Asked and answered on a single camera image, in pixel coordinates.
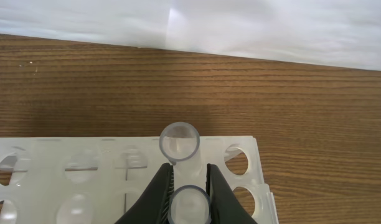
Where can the clear test tube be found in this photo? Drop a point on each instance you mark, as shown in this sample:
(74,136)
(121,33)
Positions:
(179,141)
(189,207)

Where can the white test tube rack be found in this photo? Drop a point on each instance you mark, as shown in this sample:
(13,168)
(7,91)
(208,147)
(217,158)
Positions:
(47,161)

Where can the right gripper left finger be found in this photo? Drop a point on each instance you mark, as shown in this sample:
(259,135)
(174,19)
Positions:
(153,199)

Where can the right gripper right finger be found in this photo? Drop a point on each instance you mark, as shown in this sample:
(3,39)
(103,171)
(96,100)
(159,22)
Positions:
(224,205)

